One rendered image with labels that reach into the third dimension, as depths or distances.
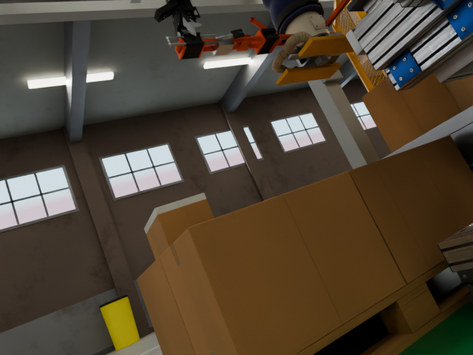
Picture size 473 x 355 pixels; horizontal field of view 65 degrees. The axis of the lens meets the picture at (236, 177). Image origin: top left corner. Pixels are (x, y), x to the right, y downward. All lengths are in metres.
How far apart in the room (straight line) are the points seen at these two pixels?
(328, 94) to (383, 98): 1.22
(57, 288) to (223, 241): 5.82
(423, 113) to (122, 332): 5.24
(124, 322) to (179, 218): 3.61
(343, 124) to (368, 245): 1.99
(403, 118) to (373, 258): 0.93
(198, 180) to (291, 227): 6.53
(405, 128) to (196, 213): 1.57
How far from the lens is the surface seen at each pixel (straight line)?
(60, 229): 6.90
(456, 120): 1.82
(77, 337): 6.66
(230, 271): 0.99
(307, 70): 1.75
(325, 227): 1.16
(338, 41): 1.68
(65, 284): 6.72
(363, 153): 3.09
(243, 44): 1.56
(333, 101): 3.18
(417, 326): 1.31
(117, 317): 6.16
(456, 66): 1.40
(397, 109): 2.00
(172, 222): 2.74
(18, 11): 3.98
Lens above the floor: 0.40
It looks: 13 degrees up
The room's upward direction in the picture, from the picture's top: 24 degrees counter-clockwise
